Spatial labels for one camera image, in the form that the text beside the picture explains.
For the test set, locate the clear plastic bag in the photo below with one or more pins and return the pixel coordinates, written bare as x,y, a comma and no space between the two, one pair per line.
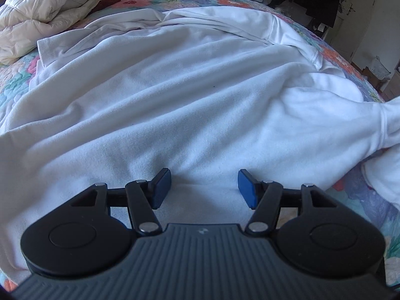
379,68

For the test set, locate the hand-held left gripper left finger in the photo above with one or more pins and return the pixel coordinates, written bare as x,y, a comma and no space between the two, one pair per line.
162,187

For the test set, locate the cream quilted comforter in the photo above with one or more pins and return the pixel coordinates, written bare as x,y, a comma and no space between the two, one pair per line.
40,9

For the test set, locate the white sweatshirt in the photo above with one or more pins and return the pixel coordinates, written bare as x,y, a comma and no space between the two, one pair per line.
175,106

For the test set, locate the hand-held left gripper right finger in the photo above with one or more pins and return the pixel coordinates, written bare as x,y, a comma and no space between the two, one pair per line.
247,189

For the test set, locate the floral quilted bedspread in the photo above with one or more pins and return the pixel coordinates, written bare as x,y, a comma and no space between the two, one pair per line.
206,1

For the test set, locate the white door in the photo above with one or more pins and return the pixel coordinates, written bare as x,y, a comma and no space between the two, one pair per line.
370,18

